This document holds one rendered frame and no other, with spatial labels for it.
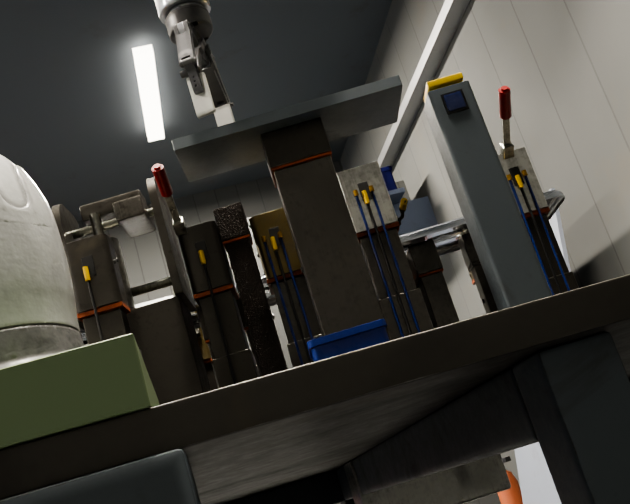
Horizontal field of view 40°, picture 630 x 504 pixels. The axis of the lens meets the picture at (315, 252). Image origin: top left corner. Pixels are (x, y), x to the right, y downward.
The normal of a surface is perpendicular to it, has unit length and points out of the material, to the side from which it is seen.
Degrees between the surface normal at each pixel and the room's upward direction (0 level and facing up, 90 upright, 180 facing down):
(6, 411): 90
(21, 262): 88
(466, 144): 90
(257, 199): 90
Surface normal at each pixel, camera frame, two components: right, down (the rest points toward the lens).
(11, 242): 0.56, -0.46
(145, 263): 0.11, -0.32
